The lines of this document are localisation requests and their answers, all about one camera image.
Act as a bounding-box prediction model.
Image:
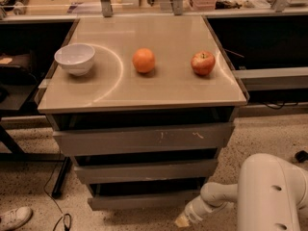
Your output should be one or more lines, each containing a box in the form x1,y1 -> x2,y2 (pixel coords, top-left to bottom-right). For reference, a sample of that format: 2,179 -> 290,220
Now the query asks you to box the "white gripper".
174,196 -> 234,228

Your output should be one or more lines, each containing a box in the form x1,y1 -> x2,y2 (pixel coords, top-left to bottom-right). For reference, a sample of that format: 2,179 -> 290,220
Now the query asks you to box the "grey bottom drawer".
88,177 -> 207,211

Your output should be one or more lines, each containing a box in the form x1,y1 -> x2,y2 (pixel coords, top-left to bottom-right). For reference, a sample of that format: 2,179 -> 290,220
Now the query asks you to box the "grey drawer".
74,159 -> 218,184
88,177 -> 207,211
53,122 -> 234,156

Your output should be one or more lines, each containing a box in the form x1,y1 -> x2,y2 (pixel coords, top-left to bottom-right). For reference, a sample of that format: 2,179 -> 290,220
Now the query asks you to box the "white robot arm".
175,153 -> 308,231

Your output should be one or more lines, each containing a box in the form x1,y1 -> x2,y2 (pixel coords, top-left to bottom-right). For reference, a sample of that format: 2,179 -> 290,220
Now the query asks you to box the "grey middle drawer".
74,159 -> 218,184

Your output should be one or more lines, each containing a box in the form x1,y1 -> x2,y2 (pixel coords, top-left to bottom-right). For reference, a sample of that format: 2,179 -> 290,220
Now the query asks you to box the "grey drawer cabinet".
38,16 -> 246,210

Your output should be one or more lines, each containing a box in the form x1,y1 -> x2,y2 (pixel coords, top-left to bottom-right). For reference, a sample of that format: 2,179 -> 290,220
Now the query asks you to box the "grey top drawer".
53,122 -> 234,156

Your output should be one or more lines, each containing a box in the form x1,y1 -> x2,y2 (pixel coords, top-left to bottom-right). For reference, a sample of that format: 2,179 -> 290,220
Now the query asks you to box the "black table leg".
51,157 -> 72,198

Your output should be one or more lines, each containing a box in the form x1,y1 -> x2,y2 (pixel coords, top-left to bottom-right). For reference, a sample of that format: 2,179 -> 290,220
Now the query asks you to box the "black chair caster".
295,150 -> 308,163

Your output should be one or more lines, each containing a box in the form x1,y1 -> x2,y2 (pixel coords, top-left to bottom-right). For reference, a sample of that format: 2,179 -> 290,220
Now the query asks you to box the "red apple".
191,51 -> 216,76

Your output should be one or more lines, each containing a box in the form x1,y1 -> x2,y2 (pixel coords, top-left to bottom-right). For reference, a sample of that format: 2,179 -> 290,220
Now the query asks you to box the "grey metal shelf beam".
233,66 -> 308,91

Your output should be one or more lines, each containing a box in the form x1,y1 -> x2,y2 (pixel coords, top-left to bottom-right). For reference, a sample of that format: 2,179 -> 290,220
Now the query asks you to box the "white sneaker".
0,207 -> 33,231

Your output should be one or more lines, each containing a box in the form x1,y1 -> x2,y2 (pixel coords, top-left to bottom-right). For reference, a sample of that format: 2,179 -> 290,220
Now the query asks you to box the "orange fruit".
132,48 -> 155,73

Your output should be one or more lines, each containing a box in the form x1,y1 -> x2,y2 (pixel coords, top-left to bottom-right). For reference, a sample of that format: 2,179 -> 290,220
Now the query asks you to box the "white ceramic bowl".
54,43 -> 95,76

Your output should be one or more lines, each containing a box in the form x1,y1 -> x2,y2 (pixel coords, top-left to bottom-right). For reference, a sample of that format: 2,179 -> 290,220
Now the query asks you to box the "black floor cable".
43,147 -> 72,231

